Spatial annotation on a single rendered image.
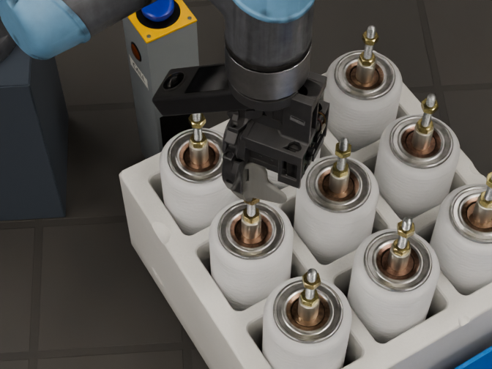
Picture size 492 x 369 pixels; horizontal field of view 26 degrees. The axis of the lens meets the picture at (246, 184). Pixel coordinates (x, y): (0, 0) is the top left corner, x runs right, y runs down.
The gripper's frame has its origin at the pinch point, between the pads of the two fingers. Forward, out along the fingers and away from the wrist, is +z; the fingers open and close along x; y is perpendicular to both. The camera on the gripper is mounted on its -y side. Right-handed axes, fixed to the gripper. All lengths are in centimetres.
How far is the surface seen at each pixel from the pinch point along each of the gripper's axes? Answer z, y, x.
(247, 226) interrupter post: 6.5, 0.7, -1.1
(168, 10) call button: 1.3, -18.9, 19.7
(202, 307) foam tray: 17.2, -2.3, -7.4
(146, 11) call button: 1.3, -21.3, 18.5
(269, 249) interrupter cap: 8.9, 3.5, -1.6
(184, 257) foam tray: 16.2, -6.8, -2.8
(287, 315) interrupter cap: 8.9, 8.5, -8.2
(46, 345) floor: 34.2, -22.7, -13.4
